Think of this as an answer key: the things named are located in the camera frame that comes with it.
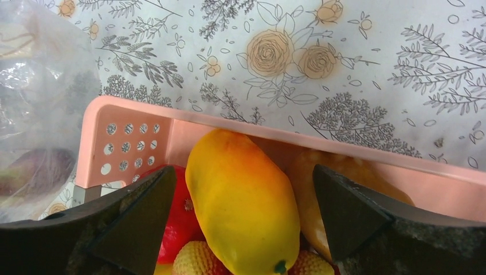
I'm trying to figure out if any red lychee bunch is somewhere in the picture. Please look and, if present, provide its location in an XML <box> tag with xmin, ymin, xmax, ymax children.
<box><xmin>154</xmin><ymin>241</ymin><xmax>339</xmax><ymax>275</ymax></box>

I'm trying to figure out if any brown potato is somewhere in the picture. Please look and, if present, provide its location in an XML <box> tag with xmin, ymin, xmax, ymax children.
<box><xmin>287</xmin><ymin>149</ymin><xmax>416</xmax><ymax>262</ymax></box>

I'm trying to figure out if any yellow orange mango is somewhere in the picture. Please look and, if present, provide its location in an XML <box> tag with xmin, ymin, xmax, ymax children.
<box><xmin>185</xmin><ymin>129</ymin><xmax>300</xmax><ymax>274</ymax></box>

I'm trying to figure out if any red apple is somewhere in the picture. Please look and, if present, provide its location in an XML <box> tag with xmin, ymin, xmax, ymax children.
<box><xmin>157</xmin><ymin>165</ymin><xmax>205</xmax><ymax>264</ymax></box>

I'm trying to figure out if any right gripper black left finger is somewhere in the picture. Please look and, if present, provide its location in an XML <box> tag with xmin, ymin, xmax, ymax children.
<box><xmin>1</xmin><ymin>166</ymin><xmax>177</xmax><ymax>274</ymax></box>

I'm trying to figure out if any clear zip top bag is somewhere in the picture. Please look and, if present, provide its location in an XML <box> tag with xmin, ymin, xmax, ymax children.
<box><xmin>1</xmin><ymin>1</ymin><xmax>100</xmax><ymax>223</ymax></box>

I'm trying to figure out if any pink plastic basket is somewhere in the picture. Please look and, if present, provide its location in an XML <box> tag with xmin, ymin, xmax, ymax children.
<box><xmin>72</xmin><ymin>96</ymin><xmax>485</xmax><ymax>221</ymax></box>

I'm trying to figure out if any purple eggplant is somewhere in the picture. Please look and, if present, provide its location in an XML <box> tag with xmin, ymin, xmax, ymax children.
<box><xmin>1</xmin><ymin>148</ymin><xmax>76</xmax><ymax>196</ymax></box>

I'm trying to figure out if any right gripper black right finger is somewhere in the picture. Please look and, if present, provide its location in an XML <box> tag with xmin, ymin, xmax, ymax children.
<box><xmin>313</xmin><ymin>164</ymin><xmax>485</xmax><ymax>274</ymax></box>

